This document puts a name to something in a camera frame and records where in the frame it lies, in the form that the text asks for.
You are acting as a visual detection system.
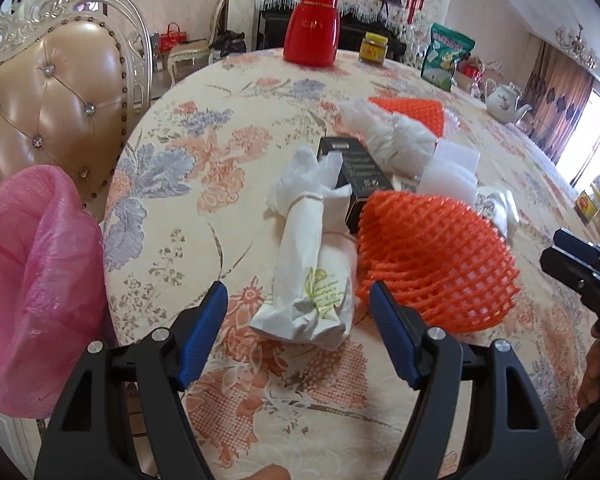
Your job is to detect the orange foam net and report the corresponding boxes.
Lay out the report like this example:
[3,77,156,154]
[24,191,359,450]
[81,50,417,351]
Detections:
[356,191,519,334]
[370,98,445,138]

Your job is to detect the white foam sheet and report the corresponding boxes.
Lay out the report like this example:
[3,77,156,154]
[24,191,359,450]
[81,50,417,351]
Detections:
[417,139,480,207]

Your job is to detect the white paper bag roll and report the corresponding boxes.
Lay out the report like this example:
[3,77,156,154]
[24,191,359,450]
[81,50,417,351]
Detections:
[250,146,358,351]

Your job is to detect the pink lined trash bin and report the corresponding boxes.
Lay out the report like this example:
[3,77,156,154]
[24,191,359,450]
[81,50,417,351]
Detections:
[0,165,107,419]

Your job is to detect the right hand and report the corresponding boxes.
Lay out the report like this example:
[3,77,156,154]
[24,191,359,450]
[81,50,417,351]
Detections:
[578,328,600,410]

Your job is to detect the left hand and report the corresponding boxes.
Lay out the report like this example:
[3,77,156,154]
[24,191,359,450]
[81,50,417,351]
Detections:
[244,464,291,480]

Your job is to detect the brown curtain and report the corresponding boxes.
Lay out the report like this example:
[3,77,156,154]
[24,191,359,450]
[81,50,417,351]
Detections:
[524,41,595,162]

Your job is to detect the white floral teapot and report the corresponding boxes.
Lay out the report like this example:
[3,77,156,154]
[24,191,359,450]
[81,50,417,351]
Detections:
[484,79,532,125]

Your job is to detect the crystal chandelier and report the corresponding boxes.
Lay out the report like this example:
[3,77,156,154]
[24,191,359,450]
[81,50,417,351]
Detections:
[555,24,597,70]

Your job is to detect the green snack bag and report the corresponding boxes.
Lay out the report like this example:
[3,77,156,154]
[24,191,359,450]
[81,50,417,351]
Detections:
[420,23,476,92]

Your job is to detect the yellow lid glass jar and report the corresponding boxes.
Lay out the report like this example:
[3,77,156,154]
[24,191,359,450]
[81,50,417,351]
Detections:
[358,32,389,65]

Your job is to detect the floral tablecloth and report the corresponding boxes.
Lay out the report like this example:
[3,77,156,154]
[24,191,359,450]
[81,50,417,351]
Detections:
[104,50,595,479]

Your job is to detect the red thermos jug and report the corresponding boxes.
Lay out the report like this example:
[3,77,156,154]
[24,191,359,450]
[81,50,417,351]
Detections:
[283,0,340,68]

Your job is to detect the ornate beige leather chair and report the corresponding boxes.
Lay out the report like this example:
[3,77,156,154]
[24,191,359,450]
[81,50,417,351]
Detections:
[0,0,152,218]

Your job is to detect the red handbag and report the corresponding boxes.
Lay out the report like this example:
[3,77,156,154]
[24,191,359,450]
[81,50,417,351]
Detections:
[159,22,187,53]

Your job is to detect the floral lace piano cover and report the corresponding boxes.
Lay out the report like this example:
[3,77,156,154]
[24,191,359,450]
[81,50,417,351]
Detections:
[254,0,407,29]

